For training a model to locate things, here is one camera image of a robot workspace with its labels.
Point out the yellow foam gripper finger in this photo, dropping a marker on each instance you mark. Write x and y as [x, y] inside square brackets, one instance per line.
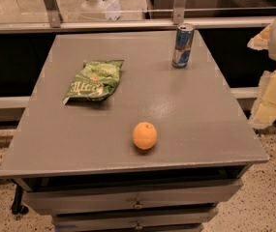
[263, 112]
[261, 40]

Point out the green jalapeno chip bag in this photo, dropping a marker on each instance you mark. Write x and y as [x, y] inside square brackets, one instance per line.
[95, 82]

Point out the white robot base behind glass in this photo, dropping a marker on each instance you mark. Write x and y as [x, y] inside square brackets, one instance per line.
[105, 10]

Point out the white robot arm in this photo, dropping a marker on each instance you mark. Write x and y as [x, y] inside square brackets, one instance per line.
[272, 42]

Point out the blue energy drink can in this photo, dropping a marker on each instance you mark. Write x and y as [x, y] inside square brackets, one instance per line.
[183, 45]

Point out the upper grey drawer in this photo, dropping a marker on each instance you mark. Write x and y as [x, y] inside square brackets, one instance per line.
[150, 196]

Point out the grey drawer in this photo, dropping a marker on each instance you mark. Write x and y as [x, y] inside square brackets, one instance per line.
[134, 219]
[150, 196]

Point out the orange fruit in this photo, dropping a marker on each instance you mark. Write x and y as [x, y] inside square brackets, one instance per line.
[144, 135]

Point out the lower grey drawer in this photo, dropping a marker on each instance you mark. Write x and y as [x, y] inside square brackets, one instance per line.
[134, 219]

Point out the grey drawer cabinet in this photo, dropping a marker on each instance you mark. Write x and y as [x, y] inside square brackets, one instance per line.
[203, 134]

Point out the black caster wheel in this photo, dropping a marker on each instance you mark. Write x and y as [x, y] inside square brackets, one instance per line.
[17, 208]

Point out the right metal railing bracket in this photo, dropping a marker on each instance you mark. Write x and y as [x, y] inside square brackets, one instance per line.
[178, 11]

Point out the metal railing bracket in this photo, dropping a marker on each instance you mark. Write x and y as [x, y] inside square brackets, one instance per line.
[53, 13]
[178, 11]

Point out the left metal railing bracket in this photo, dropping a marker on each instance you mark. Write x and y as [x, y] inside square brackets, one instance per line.
[53, 13]

